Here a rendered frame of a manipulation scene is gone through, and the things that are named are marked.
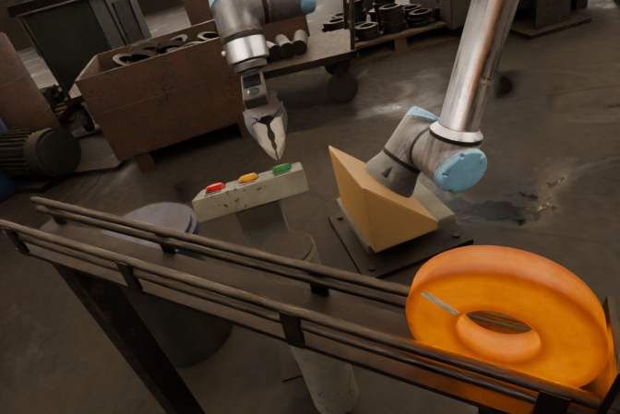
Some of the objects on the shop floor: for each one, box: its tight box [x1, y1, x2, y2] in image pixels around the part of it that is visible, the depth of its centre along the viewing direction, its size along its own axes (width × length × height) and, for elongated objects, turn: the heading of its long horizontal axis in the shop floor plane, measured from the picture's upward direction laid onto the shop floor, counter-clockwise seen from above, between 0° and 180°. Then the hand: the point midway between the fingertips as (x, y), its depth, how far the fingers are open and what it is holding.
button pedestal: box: [192, 162, 309, 382], centre depth 105 cm, size 16×24×62 cm, turn 120°
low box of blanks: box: [75, 19, 252, 172], centre depth 269 cm, size 93×73×66 cm
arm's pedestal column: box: [328, 212, 473, 279], centre depth 153 cm, size 40×40×8 cm
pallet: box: [316, 0, 463, 66], centre depth 352 cm, size 120×81×44 cm
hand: (277, 154), depth 89 cm, fingers closed
